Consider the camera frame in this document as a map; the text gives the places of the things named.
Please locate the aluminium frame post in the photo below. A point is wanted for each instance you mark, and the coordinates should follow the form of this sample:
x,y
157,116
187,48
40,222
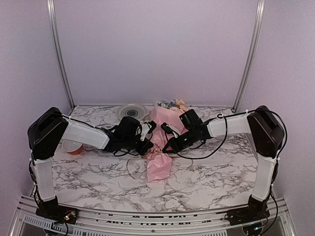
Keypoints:
x,y
256,32
58,50

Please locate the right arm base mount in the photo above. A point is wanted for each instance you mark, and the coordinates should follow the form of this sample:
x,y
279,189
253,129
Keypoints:
x,y
255,210

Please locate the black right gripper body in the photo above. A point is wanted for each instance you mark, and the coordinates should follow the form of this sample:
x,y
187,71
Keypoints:
x,y
190,140

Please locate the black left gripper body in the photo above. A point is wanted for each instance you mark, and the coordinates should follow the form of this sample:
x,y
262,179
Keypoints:
x,y
142,151

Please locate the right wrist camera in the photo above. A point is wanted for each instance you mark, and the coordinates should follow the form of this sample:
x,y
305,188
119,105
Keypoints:
x,y
170,130

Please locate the aluminium front rail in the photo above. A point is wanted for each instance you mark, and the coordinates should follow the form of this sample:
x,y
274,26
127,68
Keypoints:
x,y
96,222

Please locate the white bowl with red outside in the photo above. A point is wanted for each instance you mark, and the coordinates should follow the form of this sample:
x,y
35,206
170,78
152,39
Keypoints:
x,y
72,147

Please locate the blue fake flower stem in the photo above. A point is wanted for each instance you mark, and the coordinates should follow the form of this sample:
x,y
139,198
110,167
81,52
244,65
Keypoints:
x,y
166,103

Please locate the pink wrapping paper sheet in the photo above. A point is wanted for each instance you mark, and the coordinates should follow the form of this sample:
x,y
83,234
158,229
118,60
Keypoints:
x,y
158,163

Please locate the right aluminium frame post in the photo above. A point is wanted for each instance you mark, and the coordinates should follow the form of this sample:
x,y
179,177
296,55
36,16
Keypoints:
x,y
256,32

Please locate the left aluminium frame post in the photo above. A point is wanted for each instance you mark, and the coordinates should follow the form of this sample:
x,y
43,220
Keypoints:
x,y
58,50

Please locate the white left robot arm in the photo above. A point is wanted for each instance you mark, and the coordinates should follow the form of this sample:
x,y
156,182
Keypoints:
x,y
45,134

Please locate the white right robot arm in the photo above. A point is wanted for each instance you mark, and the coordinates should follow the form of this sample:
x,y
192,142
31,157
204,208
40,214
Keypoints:
x,y
266,128

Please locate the beige raffia ribbon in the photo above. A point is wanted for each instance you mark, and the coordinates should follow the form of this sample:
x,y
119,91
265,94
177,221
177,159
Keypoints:
x,y
136,166

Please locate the striped grey ceramic plate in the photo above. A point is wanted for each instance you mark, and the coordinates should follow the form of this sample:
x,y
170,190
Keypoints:
x,y
134,110

